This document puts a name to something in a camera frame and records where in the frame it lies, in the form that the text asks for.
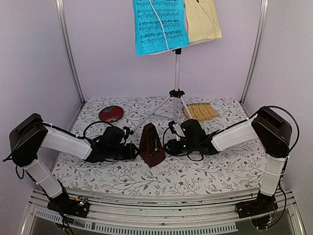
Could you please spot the dark red wooden metronome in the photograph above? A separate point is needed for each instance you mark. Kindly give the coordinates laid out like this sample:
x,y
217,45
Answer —
x,y
150,148

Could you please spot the woven bamboo tray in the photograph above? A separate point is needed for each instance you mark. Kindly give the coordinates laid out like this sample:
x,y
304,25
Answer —
x,y
200,111

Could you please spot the white tripod music stand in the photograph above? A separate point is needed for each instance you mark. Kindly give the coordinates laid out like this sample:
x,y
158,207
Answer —
x,y
176,94

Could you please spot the left aluminium frame post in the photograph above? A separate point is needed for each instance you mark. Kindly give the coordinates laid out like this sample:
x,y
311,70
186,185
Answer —
x,y
70,58

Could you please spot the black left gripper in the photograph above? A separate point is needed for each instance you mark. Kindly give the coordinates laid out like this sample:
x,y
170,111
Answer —
x,y
131,153

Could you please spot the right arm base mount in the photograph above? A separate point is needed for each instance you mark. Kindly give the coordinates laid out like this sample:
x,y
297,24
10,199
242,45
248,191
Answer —
x,y
262,204

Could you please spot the right aluminium frame post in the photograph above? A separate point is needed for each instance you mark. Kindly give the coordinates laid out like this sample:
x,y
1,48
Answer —
x,y
256,49

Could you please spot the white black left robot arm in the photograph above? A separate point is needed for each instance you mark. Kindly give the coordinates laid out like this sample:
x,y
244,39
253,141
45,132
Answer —
x,y
34,134

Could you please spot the aluminium frame post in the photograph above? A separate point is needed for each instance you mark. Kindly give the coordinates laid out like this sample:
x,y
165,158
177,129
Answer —
x,y
70,58
256,49

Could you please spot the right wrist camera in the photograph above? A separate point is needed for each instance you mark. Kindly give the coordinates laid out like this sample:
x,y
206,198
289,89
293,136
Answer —
x,y
177,130

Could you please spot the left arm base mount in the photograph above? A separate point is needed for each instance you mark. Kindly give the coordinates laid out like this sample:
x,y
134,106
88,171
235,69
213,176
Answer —
x,y
63,204

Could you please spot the red floral round box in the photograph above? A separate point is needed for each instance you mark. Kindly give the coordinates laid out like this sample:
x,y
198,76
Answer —
x,y
111,113

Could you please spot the front aluminium rail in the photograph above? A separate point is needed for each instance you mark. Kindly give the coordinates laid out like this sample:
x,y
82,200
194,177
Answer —
x,y
215,214

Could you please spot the blue sheet music page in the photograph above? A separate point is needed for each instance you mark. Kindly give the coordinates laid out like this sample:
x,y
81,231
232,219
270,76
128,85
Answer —
x,y
159,26

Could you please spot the yellow paper sheet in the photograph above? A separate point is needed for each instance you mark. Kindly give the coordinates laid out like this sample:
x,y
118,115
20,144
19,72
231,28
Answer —
x,y
202,21

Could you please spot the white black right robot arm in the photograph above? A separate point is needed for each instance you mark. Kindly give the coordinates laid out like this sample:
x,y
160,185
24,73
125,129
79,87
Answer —
x,y
271,131

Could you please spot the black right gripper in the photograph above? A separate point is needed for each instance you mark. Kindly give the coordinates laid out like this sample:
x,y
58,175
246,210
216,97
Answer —
x,y
171,145

